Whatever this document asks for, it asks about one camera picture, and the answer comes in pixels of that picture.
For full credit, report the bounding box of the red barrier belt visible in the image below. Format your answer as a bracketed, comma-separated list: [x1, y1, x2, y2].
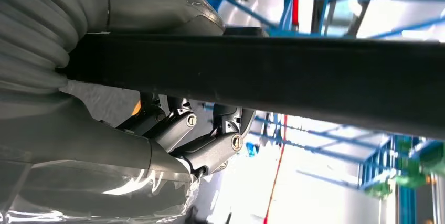
[262, 0, 300, 224]

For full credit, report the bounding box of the green background structure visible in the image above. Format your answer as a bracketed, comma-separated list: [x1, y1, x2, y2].
[361, 138, 445, 199]

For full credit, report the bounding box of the white car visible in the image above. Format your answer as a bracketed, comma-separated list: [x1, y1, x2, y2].
[203, 0, 387, 224]

